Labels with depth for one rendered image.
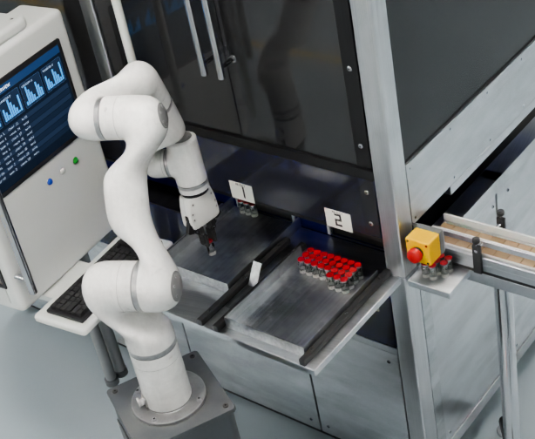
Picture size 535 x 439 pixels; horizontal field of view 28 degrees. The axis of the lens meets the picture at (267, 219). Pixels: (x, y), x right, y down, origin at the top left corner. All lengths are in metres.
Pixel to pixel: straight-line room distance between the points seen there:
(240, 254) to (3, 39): 0.88
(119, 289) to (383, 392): 1.11
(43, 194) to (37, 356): 1.31
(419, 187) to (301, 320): 0.47
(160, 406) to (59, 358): 1.71
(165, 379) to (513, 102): 1.33
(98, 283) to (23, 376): 1.89
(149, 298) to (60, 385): 1.83
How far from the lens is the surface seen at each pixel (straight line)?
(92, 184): 3.41
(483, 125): 3.14
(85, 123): 2.47
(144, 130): 2.42
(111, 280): 2.51
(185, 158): 2.85
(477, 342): 3.49
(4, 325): 4.67
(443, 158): 2.97
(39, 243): 3.29
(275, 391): 3.69
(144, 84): 2.56
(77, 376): 4.28
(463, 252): 2.93
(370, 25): 2.55
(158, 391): 2.68
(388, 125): 2.68
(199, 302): 3.01
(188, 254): 3.19
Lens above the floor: 2.72
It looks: 34 degrees down
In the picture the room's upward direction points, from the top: 12 degrees counter-clockwise
